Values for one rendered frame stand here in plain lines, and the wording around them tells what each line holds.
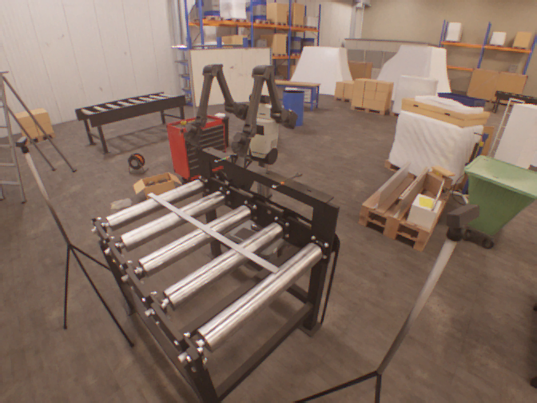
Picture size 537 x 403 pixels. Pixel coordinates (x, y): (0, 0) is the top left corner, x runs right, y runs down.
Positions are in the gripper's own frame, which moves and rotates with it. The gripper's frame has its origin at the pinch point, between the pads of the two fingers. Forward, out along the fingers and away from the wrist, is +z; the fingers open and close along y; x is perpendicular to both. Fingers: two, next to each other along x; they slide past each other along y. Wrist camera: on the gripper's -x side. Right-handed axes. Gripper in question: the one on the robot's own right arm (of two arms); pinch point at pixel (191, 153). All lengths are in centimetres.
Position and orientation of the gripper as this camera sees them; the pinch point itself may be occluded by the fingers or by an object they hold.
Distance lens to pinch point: 200.3
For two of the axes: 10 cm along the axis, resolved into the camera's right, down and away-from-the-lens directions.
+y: 8.3, 2.9, -4.7
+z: -2.8, 9.6, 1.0
